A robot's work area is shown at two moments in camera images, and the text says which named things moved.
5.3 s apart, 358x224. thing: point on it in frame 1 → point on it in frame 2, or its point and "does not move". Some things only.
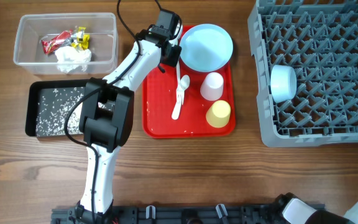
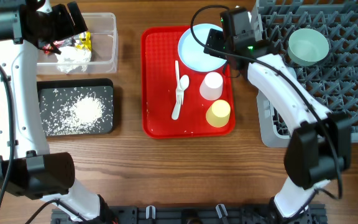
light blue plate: x=206 y=48 does not move
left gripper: x=176 y=54 → x=68 y=28
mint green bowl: x=175 y=42 → x=306 y=46
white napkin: x=69 y=58 does not move
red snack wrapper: x=50 y=44 does not move
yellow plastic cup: x=219 y=114 does not move
